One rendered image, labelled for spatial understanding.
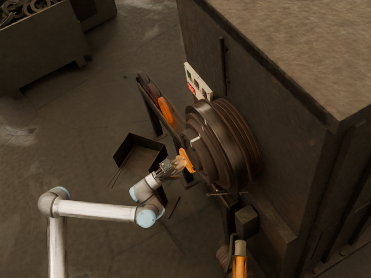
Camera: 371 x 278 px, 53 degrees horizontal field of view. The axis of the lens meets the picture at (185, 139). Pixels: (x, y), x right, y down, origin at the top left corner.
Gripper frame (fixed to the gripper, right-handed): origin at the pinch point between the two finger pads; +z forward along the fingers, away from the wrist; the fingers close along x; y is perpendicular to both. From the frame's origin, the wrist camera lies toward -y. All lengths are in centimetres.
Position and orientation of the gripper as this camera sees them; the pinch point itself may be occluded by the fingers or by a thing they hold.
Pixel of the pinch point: (187, 158)
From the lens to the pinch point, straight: 206.3
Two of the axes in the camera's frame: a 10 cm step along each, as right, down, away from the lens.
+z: 8.0, -6.0, -0.6
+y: -3.8, -4.3, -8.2
